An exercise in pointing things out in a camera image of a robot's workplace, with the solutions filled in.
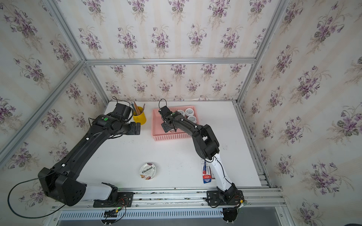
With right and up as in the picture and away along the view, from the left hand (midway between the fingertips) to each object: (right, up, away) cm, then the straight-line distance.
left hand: (134, 129), depth 79 cm
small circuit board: (-9, -43, -7) cm, 44 cm away
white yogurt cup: (+33, +10, +25) cm, 43 cm away
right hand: (+21, +1, +21) cm, 29 cm away
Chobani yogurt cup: (+8, -23, -1) cm, 25 cm away
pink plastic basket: (+12, -4, +13) cm, 18 cm away
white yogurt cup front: (+21, -2, +11) cm, 24 cm away
